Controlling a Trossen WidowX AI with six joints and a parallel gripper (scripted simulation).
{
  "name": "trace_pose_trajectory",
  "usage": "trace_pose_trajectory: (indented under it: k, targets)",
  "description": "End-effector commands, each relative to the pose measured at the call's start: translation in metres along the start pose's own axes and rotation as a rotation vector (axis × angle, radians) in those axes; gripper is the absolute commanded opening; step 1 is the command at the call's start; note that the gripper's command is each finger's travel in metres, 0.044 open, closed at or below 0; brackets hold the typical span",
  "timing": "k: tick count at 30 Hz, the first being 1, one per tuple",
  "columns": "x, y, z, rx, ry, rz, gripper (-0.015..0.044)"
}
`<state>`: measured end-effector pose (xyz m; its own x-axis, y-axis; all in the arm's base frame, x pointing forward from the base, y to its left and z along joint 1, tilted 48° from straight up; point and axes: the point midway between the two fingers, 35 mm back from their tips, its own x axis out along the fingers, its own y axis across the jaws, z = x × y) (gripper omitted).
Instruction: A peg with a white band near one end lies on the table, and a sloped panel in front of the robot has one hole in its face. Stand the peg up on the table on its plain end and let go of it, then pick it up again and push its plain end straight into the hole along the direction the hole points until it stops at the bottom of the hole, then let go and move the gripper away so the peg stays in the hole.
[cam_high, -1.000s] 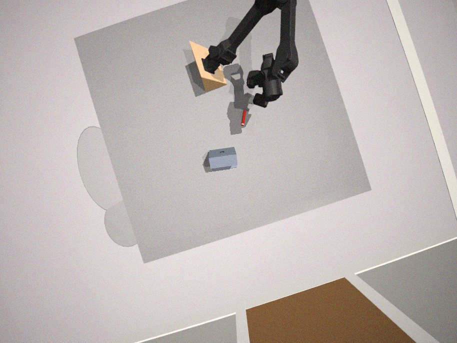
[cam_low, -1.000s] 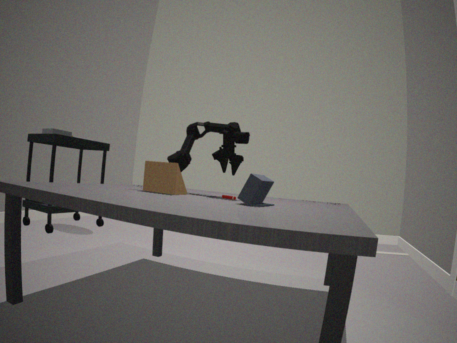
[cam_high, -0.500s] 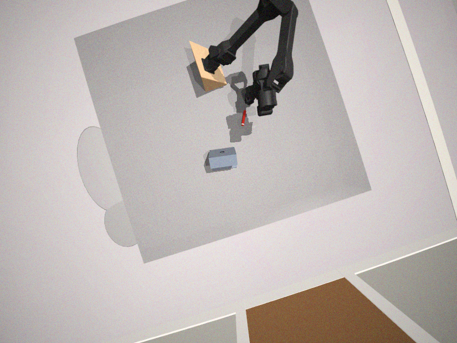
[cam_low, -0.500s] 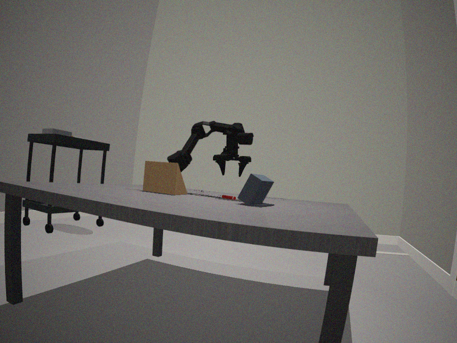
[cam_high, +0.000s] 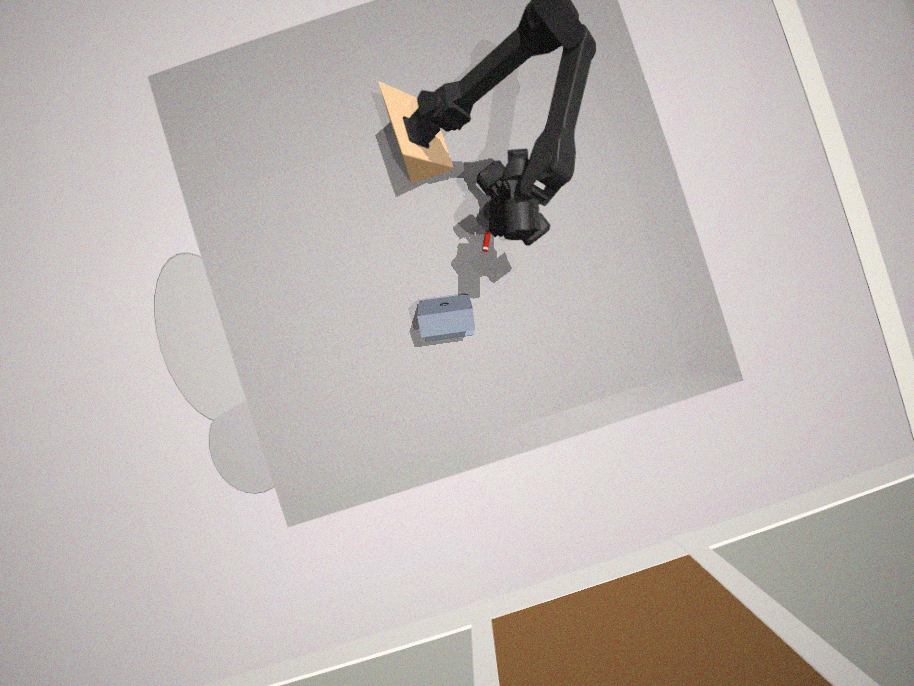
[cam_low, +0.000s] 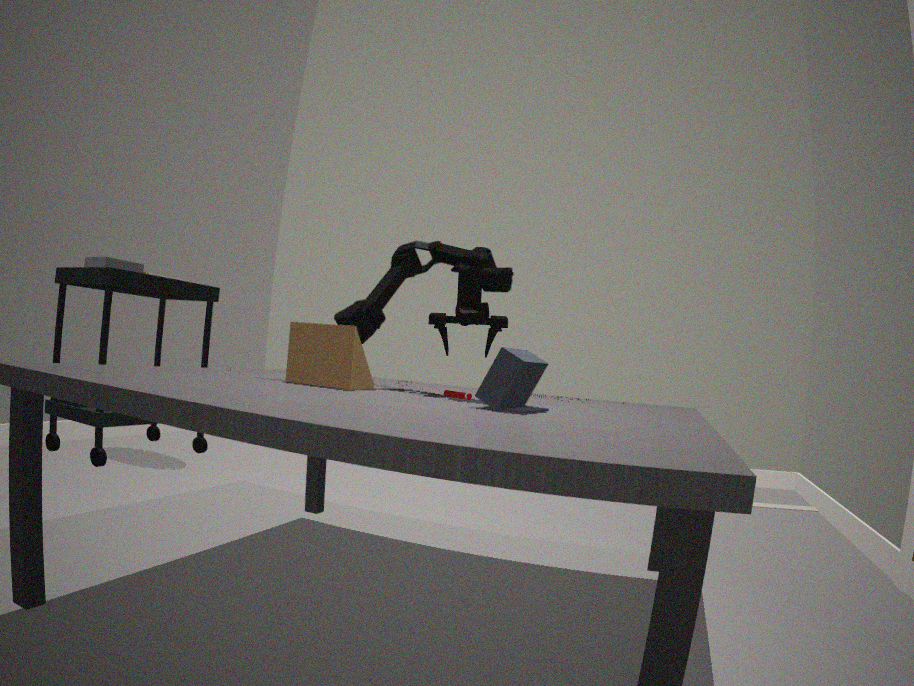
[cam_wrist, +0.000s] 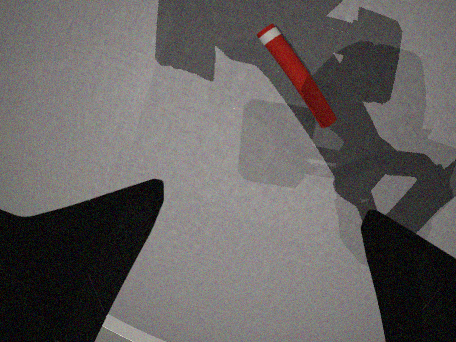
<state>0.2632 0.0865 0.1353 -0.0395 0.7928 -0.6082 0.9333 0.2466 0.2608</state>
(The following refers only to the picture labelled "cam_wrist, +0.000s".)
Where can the red peg with white band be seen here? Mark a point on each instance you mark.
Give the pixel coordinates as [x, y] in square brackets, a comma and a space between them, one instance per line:
[298, 74]

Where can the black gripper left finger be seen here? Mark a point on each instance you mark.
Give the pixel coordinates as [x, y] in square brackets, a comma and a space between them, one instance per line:
[68, 265]

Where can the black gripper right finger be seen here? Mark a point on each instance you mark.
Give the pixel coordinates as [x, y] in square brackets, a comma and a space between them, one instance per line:
[415, 282]

